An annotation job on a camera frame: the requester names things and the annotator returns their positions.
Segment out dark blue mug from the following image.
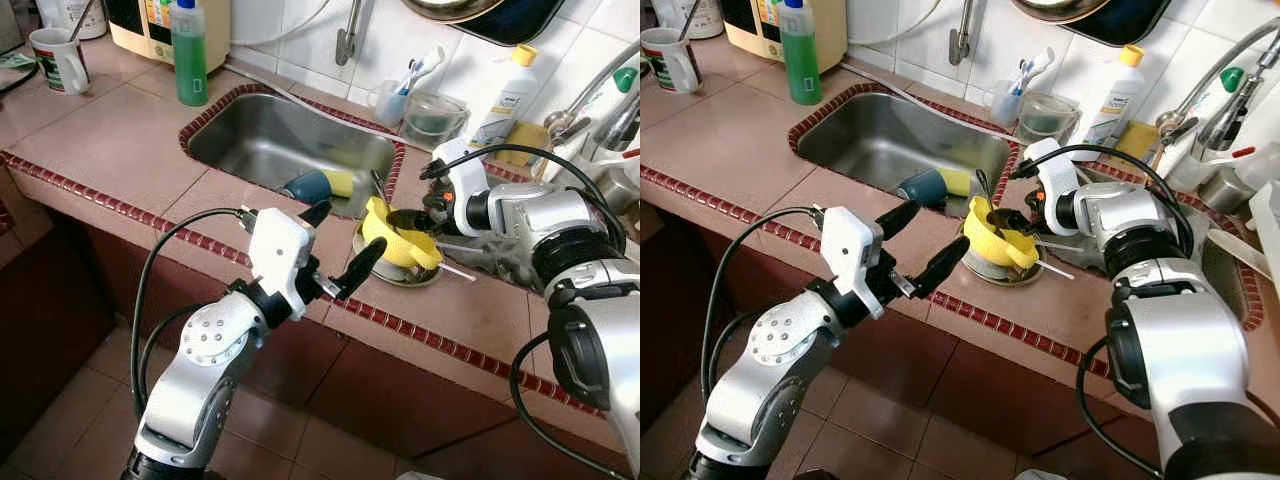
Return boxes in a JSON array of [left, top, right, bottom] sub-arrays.
[[283, 168, 334, 203], [897, 168, 946, 206]]

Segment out yellow plastic bowl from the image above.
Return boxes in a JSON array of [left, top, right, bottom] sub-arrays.
[[360, 196, 444, 271], [963, 195, 1041, 269]]

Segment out stainless steel plate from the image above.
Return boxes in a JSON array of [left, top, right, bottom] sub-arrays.
[[352, 230, 446, 289], [965, 230, 1046, 286]]

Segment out dark yellow scouring sponge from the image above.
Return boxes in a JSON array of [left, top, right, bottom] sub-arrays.
[[1110, 120, 1161, 164], [497, 120, 551, 168]]

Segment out clear toothbrush cup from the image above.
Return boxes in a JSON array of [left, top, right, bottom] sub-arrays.
[[372, 80, 411, 126], [988, 80, 1023, 126]]

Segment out white bottle yellow cap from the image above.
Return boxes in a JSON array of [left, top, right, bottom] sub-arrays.
[[468, 43, 541, 151], [1080, 43, 1146, 149]]

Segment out white blue toothbrush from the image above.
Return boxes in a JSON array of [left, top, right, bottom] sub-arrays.
[[395, 45, 446, 96], [1008, 45, 1056, 96]]

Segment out green dish soap bottle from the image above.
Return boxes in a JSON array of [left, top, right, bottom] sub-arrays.
[[170, 0, 209, 107], [778, 0, 823, 107]]

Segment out clear plastic utensil cup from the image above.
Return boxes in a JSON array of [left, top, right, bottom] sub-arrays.
[[1195, 145, 1256, 191]]

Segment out stainless steel cup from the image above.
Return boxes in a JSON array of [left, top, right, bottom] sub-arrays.
[[1195, 165, 1251, 213]]

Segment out chrome gooseneck faucet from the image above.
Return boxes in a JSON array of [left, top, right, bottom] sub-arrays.
[[1155, 15, 1280, 171], [545, 40, 641, 161]]

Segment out white rice paddle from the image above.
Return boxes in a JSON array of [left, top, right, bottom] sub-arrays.
[[1205, 228, 1263, 269]]

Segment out hanging metal wok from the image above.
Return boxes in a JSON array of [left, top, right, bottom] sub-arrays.
[[400, 0, 566, 46], [1010, 0, 1173, 46]]

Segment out white bottle green cap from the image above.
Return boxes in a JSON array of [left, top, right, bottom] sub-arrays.
[[560, 65, 641, 151], [1165, 65, 1246, 151]]

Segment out dark brown side cabinet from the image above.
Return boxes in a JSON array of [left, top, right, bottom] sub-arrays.
[[0, 200, 116, 431], [640, 210, 711, 421]]

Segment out clear plastic jug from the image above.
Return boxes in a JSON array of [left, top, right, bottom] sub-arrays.
[[1235, 140, 1280, 191]]

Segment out beige water ioniser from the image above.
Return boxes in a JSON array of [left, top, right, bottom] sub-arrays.
[[105, 0, 233, 73], [718, 0, 846, 63]]

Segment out white dish rack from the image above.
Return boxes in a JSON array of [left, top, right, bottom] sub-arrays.
[[1248, 180, 1280, 301]]

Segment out white printed mug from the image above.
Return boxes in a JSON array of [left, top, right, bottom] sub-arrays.
[[28, 27, 91, 96], [640, 27, 706, 96]]

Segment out white plastic jar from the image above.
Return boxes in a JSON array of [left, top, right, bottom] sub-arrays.
[[35, 0, 106, 41], [650, 0, 723, 41]]

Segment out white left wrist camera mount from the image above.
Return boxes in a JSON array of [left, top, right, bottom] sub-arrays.
[[818, 205, 886, 321], [245, 207, 319, 321]]

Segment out white water hose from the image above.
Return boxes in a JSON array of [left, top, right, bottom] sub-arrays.
[[225, 65, 441, 151], [840, 62, 1041, 151]]

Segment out chrome wall tap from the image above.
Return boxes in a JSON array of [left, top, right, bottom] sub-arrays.
[[335, 0, 366, 67], [948, 0, 976, 67]]

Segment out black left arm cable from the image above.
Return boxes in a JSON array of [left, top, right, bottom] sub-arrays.
[[130, 205, 251, 421], [700, 205, 823, 401]]

